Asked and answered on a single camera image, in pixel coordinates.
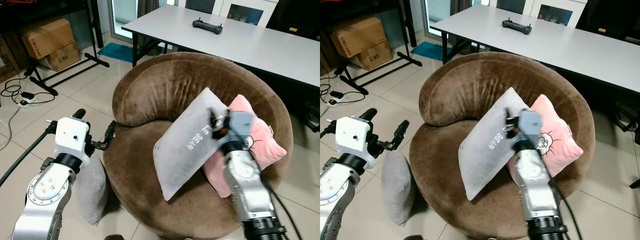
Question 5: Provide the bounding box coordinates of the grey pillow with white lettering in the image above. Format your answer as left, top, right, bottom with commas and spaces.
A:
458, 87, 531, 202
153, 87, 231, 202

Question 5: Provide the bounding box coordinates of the plain grey pillow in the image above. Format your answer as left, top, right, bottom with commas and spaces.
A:
75, 152, 110, 227
381, 150, 417, 227

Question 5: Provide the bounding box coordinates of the pink pillow with cartoon face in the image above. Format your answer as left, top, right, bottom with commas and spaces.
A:
202, 94, 288, 198
507, 94, 584, 190

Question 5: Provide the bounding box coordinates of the brown round velvet sofa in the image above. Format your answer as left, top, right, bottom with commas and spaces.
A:
409, 51, 597, 240
103, 51, 294, 240

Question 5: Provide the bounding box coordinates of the teal floor mat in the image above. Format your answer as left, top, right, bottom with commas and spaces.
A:
411, 41, 445, 62
97, 42, 135, 63

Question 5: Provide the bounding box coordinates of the small printed cardboard box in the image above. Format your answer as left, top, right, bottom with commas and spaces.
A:
357, 41, 394, 71
45, 42, 81, 72

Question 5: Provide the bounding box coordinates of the black metal rack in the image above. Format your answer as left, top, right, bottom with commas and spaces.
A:
0, 0, 110, 96
320, 0, 423, 96

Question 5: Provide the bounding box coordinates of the large brown cardboard box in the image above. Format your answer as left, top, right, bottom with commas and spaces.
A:
20, 17, 76, 60
331, 16, 388, 58

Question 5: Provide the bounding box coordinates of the white table with black legs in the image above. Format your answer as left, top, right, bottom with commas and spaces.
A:
121, 5, 321, 88
430, 5, 640, 95

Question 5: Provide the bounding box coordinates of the black handheld controller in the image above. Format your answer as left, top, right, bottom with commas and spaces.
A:
502, 18, 533, 35
192, 18, 224, 35

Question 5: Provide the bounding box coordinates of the white cabinet with glass doors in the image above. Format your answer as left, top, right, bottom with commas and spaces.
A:
489, 0, 588, 28
177, 0, 279, 28

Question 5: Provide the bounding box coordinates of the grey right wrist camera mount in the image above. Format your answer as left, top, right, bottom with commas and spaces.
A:
227, 111, 255, 147
518, 110, 544, 146

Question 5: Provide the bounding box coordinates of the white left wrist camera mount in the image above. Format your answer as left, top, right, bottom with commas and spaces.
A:
54, 117, 92, 167
335, 116, 378, 169

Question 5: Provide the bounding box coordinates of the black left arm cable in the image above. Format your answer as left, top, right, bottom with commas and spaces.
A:
320, 122, 338, 140
0, 120, 57, 187

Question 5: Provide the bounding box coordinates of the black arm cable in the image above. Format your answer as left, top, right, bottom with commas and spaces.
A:
0, 120, 57, 187
259, 177, 302, 240
320, 122, 338, 140
549, 177, 585, 240

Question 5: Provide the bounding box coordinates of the black floor cable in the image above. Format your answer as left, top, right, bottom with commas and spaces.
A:
320, 75, 366, 106
0, 75, 56, 108

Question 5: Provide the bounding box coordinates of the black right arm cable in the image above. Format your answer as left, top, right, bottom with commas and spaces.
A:
259, 177, 302, 240
549, 177, 585, 240

